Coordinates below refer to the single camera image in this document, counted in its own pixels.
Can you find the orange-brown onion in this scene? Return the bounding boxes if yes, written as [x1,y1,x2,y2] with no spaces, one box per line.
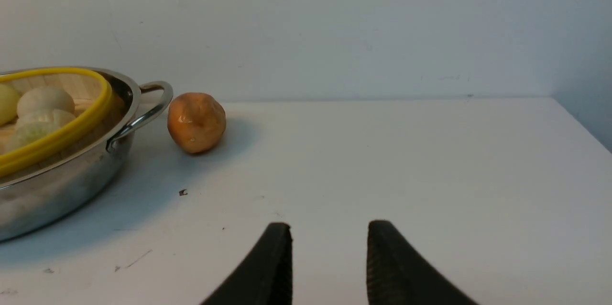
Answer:
[167,92,227,154]

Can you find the white dumpling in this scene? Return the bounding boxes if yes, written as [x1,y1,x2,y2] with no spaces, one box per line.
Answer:
[15,109,77,129]

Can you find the pale green dumpling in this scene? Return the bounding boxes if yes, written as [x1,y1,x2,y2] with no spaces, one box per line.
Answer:
[4,121,61,153]

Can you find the yellow-rimmed bamboo steamer basket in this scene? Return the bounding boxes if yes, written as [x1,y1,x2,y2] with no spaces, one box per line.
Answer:
[1,67,114,176]

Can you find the stainless steel pot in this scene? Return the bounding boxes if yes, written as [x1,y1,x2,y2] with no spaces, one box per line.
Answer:
[0,67,174,240]

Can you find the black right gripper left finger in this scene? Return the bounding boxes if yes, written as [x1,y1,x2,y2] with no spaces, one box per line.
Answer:
[202,222,293,305]

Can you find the white round bun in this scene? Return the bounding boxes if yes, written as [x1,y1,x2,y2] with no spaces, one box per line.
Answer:
[17,87,75,118]

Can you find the pale yellow round bun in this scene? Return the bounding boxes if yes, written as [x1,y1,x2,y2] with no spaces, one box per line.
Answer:
[0,84,21,126]

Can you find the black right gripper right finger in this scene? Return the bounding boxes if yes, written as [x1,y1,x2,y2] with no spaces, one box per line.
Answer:
[367,220,476,305]

